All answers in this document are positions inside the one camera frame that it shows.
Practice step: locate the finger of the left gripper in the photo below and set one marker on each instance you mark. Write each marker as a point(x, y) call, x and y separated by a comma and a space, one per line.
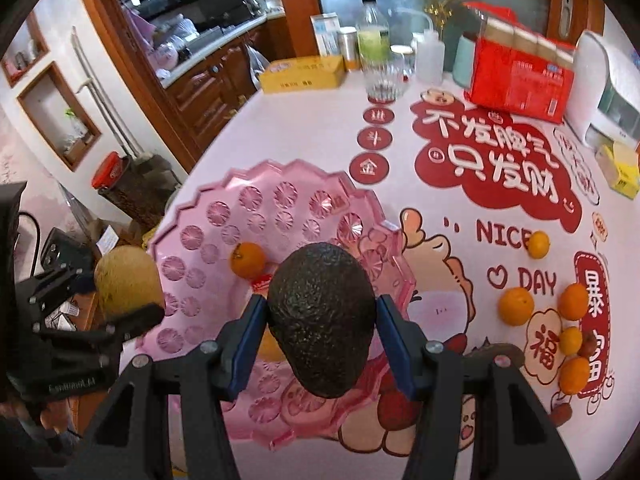
point(107, 338)
point(38, 296)

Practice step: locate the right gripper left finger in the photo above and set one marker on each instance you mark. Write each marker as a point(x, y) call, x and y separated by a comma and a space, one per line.
point(128, 437)

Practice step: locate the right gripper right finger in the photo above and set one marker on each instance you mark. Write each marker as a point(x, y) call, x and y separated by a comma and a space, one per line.
point(514, 436)

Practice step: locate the yellow speckled pear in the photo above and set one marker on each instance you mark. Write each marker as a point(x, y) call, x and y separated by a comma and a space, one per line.
point(127, 280)

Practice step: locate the orange tangerine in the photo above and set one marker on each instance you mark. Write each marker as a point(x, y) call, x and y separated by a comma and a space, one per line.
point(574, 375)
point(516, 306)
point(573, 302)
point(247, 261)

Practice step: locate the dark green avocado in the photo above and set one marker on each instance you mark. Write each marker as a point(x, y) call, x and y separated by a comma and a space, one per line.
point(321, 310)

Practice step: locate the red apple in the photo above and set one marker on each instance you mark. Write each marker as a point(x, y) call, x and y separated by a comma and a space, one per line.
point(269, 349)

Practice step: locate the overripe brown banana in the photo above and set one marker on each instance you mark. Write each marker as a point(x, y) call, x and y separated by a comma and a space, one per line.
point(492, 349)

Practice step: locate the small yellow tangerine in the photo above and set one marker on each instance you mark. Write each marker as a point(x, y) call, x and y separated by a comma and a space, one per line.
point(538, 245)
point(570, 341)

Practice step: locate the small red lychee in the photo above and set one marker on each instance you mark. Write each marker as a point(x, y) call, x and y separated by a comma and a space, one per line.
point(589, 344)

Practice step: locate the pink plastic fruit bowl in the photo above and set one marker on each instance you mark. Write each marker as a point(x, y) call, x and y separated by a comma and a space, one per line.
point(281, 208)

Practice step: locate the red lid glass jar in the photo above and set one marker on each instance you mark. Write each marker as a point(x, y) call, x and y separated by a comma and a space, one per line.
point(139, 186)

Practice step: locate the yellow tissue pack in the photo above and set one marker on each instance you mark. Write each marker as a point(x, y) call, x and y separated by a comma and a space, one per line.
point(620, 168)

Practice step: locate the yellow tin box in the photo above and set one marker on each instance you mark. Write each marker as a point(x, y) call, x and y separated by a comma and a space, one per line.
point(307, 73)

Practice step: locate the clear drinking glass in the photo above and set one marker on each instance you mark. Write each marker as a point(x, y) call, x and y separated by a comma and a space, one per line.
point(383, 79)

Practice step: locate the white countertop appliance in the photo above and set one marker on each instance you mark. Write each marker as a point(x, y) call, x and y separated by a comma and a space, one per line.
point(603, 107)

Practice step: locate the small metal tin can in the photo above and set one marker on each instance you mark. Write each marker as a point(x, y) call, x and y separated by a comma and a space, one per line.
point(347, 41)

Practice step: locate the white blue card box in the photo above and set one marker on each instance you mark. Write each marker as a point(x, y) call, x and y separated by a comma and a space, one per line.
point(325, 28)

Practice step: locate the small glass jar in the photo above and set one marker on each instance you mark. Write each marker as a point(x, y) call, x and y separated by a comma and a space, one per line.
point(406, 58)

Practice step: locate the red snack package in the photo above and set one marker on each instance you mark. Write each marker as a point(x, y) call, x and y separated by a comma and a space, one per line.
point(517, 70)

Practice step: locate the teal cup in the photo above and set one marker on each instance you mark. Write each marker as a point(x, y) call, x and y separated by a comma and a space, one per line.
point(462, 70)

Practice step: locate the clear green-label bottle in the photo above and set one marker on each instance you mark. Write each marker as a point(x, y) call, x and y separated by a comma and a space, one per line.
point(373, 34)

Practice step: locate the white plastic squeeze bottle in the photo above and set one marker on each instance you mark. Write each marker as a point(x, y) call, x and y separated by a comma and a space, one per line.
point(430, 57)

